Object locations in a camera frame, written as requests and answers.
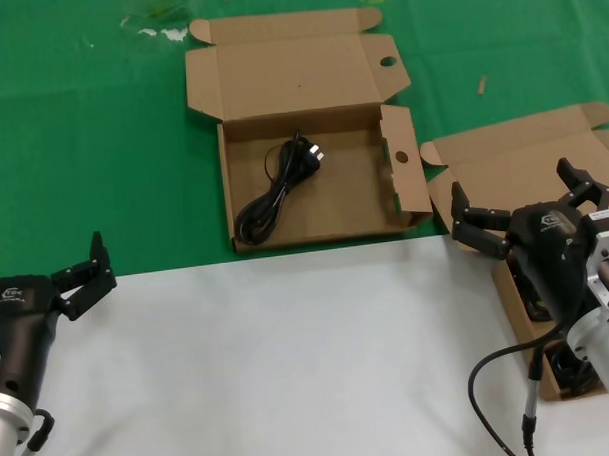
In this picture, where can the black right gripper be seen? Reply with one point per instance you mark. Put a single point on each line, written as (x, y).
(550, 254)

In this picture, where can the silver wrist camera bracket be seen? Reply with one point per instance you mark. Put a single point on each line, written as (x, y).
(605, 242)

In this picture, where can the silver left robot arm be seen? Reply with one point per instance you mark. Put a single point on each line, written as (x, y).
(6, 428)

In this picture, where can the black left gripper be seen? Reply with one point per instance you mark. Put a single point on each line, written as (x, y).
(22, 323)

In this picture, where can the open brown cardboard box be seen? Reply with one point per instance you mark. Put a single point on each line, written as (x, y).
(279, 64)
(507, 156)

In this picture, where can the clear plastic bag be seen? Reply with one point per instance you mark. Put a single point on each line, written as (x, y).
(170, 33)

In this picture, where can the green table cloth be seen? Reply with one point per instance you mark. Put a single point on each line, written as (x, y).
(80, 121)

